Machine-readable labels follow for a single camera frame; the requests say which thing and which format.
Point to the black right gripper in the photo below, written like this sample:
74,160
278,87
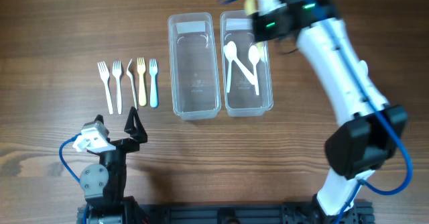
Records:
259,33

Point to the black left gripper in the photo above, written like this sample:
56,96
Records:
137,134

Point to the yellow plastic spoon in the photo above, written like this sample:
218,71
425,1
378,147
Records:
250,7

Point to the wide-handled white spoon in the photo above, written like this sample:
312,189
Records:
254,58

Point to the white plastic fork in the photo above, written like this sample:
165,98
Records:
117,73
130,75
105,75

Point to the yellow plastic fork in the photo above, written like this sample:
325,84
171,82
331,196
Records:
141,69

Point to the long white plastic spoon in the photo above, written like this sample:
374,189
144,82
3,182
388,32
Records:
244,70

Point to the thin white plastic spoon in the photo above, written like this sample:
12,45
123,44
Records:
229,73

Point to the outermost white plastic spoon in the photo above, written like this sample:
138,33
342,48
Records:
363,68

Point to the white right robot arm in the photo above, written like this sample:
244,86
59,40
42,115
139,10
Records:
369,128

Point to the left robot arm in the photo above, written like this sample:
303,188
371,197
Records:
104,183

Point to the right clear plastic container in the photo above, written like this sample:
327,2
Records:
242,100

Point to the clear plastic container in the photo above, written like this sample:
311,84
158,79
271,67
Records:
193,66
242,100

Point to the left clear plastic container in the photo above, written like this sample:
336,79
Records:
193,66

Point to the light blue plastic fork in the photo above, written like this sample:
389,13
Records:
153,71

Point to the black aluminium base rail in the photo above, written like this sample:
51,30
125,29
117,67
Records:
293,212

